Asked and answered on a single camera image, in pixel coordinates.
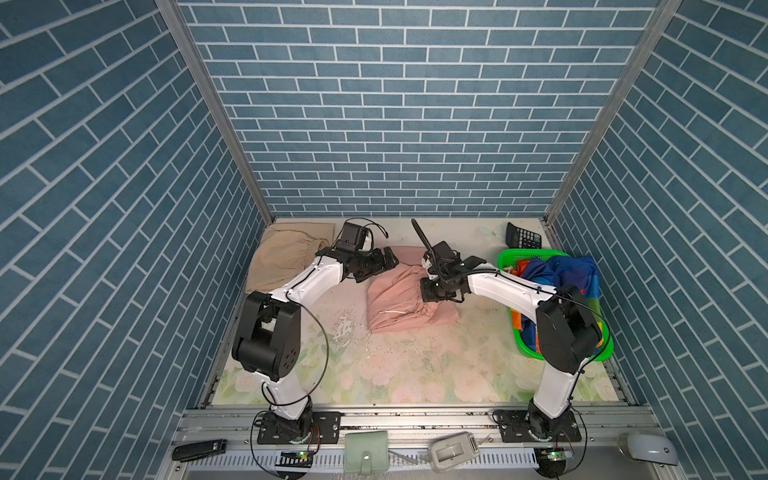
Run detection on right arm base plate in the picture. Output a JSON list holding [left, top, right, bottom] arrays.
[[491, 408, 582, 443]]

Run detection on white computer mouse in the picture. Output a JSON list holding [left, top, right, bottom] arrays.
[[617, 432, 679, 466]]

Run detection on green plastic basket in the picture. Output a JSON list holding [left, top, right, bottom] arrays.
[[497, 249, 614, 361]]

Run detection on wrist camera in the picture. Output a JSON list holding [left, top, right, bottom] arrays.
[[423, 241, 461, 269], [334, 222, 373, 253]]

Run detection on right circuit board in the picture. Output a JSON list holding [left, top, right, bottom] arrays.
[[534, 447, 571, 479]]

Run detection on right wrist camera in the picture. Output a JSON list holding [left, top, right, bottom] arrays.
[[423, 241, 461, 269]]

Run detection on left circuit board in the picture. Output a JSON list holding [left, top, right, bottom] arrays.
[[274, 451, 315, 480]]

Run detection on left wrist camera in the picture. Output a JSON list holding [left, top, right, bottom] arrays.
[[334, 222, 373, 253]]

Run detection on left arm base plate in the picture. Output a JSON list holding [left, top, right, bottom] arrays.
[[255, 411, 341, 445]]

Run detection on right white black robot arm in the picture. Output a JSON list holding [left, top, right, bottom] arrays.
[[420, 259, 603, 441]]

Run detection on circuit board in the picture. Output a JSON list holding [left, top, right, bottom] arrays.
[[274, 451, 315, 480], [534, 447, 571, 479]]

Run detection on light green wallet pouch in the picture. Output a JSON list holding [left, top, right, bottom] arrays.
[[344, 430, 390, 475]]

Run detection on grey stapler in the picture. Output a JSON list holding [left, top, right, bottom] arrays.
[[427, 431, 479, 473]]

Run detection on black calculator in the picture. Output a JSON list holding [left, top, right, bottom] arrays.
[[505, 222, 542, 249]]

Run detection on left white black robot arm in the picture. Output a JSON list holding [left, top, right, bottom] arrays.
[[232, 247, 399, 443]]

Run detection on pink shorts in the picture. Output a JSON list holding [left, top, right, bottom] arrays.
[[366, 246, 459, 334]]

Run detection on black remote control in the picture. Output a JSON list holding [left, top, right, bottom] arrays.
[[171, 439, 227, 463]]

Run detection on beige drawstring shorts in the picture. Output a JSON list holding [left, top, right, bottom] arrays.
[[245, 222, 335, 294]]

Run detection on colourful patterned shorts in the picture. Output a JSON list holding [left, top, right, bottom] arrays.
[[502, 255, 601, 360]]

